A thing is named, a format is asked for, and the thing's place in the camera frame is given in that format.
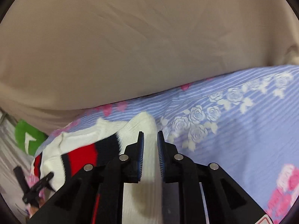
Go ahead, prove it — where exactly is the white red navy knit sweater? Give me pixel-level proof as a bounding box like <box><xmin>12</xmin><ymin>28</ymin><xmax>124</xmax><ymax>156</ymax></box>
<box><xmin>31</xmin><ymin>112</ymin><xmax>163</xmax><ymax>223</ymax></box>

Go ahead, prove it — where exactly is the silver satin curtain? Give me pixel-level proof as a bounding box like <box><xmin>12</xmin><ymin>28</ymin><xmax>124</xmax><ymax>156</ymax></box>
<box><xmin>1</xmin><ymin>112</ymin><xmax>33</xmax><ymax>223</ymax></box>

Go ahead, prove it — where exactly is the green plush pillow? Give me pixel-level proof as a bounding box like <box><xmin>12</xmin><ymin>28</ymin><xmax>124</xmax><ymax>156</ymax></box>
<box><xmin>15</xmin><ymin>120</ymin><xmax>48</xmax><ymax>156</ymax></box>

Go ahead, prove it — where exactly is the floral pink purple bed sheet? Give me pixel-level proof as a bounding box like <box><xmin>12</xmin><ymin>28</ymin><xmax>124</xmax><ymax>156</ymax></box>
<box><xmin>38</xmin><ymin>66</ymin><xmax>298</xmax><ymax>223</ymax></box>

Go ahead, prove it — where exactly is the beige curtain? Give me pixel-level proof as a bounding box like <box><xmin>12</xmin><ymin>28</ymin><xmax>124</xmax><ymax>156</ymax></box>
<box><xmin>1</xmin><ymin>0</ymin><xmax>298</xmax><ymax>133</ymax></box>

